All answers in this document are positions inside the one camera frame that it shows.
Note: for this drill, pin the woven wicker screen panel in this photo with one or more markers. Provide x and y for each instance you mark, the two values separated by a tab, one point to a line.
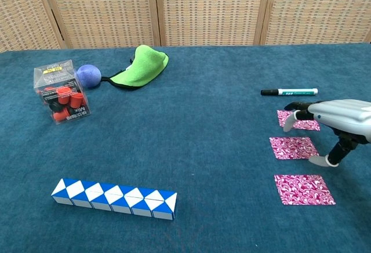
101	9
319	9
211	9
20	12

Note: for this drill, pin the clear box of red caps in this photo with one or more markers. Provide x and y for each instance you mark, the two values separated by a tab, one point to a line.
62	96

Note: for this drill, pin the white marker pen black cap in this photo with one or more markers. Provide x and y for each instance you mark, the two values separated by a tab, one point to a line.
290	92

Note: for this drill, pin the pink patterned card bottom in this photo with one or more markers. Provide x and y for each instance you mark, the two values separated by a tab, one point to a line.
304	190

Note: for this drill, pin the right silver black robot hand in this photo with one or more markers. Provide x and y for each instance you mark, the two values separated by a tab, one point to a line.
345	116

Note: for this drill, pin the blue white snake puzzle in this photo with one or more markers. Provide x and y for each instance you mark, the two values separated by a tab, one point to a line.
116	199

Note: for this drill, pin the purple foam ball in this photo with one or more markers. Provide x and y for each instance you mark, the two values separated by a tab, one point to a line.
89	76

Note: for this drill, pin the pink patterned card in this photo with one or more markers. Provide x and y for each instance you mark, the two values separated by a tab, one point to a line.
307	125
304	190
292	148

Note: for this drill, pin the blue felt table mat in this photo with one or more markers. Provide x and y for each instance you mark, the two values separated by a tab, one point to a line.
185	137

